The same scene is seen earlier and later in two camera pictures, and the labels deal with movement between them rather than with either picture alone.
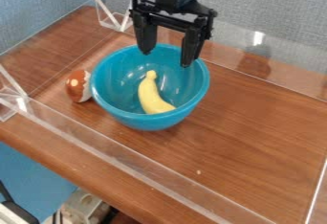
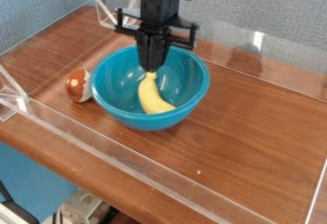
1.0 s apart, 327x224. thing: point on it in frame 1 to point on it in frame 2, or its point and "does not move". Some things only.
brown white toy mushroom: (77, 85) does not move
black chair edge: (12, 205) does not move
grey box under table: (84, 208) does not move
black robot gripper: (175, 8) to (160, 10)
